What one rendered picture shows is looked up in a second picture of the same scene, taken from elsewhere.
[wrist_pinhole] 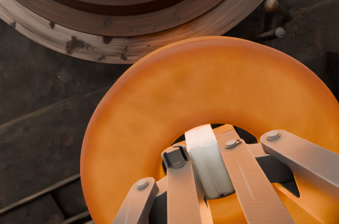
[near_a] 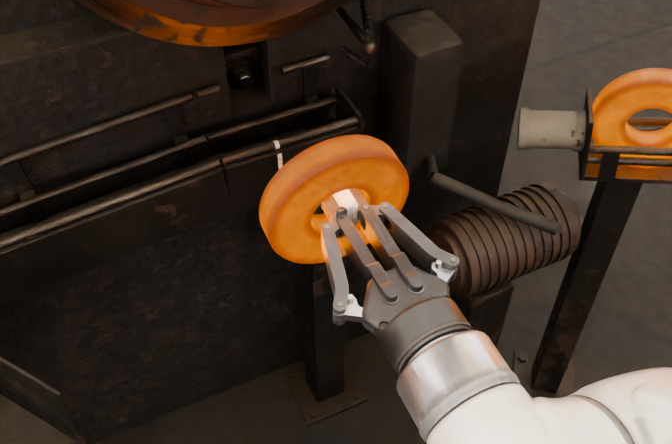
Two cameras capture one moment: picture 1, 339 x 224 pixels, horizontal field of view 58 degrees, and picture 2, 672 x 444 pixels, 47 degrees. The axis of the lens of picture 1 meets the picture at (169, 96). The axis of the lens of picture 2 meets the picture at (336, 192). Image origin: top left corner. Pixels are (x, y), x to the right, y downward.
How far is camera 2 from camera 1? 0.62 m
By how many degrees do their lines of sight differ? 44
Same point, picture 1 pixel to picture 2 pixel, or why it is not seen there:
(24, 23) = not seen: outside the picture
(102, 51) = (175, 31)
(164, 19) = (258, 14)
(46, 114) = (30, 61)
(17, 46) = not seen: outside the picture
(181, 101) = (341, 180)
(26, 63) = not seen: outside the picture
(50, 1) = not seen: outside the picture
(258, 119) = (372, 187)
